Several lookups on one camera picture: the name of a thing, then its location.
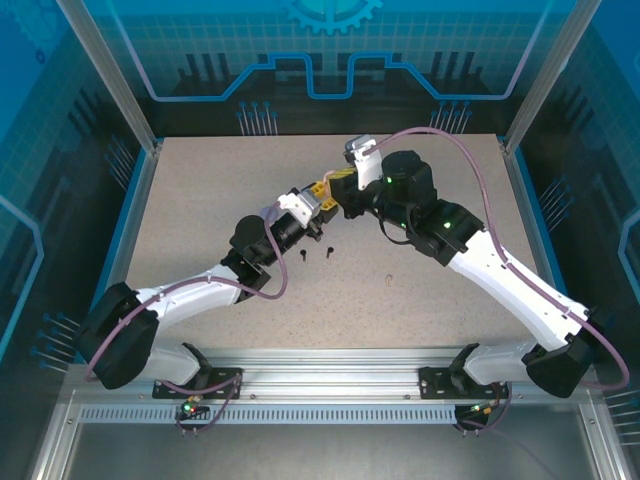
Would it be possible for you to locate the small LED circuit board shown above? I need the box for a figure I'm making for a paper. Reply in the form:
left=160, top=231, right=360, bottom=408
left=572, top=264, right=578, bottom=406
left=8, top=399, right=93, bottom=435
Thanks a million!
left=177, top=397, right=209, bottom=419
left=457, top=402, right=499, bottom=421

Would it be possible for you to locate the grey metal tray panel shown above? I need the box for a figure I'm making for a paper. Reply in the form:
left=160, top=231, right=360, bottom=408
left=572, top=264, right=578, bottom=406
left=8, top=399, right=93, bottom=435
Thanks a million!
left=64, top=424, right=601, bottom=480

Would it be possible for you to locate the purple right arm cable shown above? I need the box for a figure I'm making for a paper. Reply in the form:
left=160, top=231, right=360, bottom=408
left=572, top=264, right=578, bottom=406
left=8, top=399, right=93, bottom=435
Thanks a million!
left=367, top=127, right=631, bottom=435

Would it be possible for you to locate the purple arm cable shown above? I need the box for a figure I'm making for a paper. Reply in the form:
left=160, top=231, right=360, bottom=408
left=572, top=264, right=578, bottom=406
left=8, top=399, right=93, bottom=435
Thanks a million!
left=83, top=202, right=290, bottom=437
left=367, top=127, right=631, bottom=435

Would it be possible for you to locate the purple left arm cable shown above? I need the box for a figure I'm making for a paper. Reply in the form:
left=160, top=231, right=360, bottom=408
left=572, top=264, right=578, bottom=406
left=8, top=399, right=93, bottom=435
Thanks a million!
left=83, top=202, right=290, bottom=437

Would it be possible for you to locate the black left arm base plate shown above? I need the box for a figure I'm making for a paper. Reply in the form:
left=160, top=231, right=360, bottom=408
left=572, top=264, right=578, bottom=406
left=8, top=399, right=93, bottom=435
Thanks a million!
left=152, top=367, right=245, bottom=401

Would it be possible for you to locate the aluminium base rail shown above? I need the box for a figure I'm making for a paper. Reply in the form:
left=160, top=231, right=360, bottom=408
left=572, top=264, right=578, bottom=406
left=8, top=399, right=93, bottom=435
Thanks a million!
left=64, top=347, right=601, bottom=404

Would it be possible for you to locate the aluminium frame post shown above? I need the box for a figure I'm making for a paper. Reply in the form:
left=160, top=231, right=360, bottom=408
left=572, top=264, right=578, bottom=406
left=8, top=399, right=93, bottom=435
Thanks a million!
left=502, top=0, right=592, bottom=154
left=54, top=0, right=164, bottom=154

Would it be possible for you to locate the slotted grey cable duct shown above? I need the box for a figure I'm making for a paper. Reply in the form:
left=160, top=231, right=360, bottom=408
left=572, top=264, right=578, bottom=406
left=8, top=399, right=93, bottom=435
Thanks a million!
left=79, top=403, right=461, bottom=426

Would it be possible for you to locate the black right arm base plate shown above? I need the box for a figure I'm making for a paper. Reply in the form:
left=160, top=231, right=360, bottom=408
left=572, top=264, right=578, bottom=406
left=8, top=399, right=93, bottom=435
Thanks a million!
left=418, top=366, right=511, bottom=401

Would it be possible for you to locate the aluminium side rail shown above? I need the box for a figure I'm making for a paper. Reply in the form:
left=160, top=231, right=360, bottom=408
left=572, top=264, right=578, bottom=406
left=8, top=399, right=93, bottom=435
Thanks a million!
left=27, top=139, right=164, bottom=480
left=499, top=134, right=634, bottom=480

